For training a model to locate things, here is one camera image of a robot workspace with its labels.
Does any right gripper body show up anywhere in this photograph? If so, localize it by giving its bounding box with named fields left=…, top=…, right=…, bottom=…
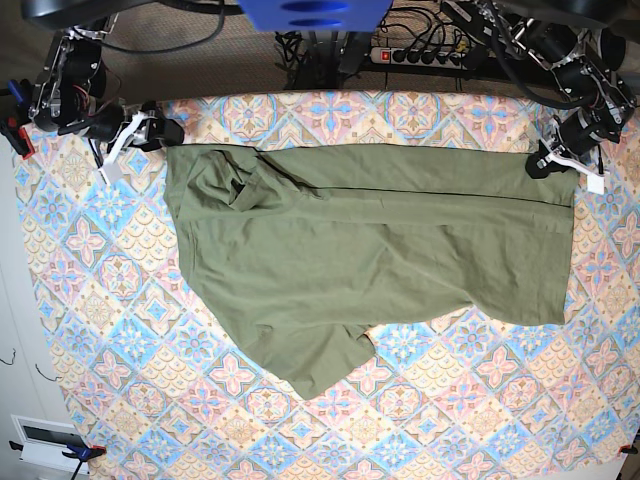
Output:
left=59, top=102, right=169, bottom=150

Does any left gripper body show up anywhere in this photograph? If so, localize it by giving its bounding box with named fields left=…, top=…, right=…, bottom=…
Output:
left=537, top=112, right=620, bottom=165

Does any patterned tile tablecloth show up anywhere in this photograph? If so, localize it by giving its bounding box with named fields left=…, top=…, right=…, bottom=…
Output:
left=1, top=121, right=639, bottom=479

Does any olive green t-shirt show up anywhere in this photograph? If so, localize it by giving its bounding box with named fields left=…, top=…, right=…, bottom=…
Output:
left=164, top=144, right=578, bottom=399

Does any white power strip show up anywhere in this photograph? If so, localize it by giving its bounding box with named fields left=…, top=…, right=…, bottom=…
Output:
left=369, top=47, right=464, bottom=69

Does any lower left table clamp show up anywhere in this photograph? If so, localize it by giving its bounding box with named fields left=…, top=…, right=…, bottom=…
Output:
left=9, top=441, right=106, bottom=463

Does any white wall outlet box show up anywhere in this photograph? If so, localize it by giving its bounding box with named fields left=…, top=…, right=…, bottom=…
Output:
left=11, top=414, right=84, bottom=473

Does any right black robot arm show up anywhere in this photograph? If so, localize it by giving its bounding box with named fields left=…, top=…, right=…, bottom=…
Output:
left=28, top=15, right=185, bottom=163

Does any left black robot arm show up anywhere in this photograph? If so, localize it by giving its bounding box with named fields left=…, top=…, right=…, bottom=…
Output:
left=477, top=1, right=638, bottom=179

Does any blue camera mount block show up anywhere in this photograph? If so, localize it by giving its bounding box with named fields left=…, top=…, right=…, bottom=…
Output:
left=238, top=0, right=392, bottom=33

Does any lower right orange clamp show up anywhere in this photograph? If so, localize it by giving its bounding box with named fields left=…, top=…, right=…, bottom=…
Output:
left=619, top=444, right=639, bottom=455

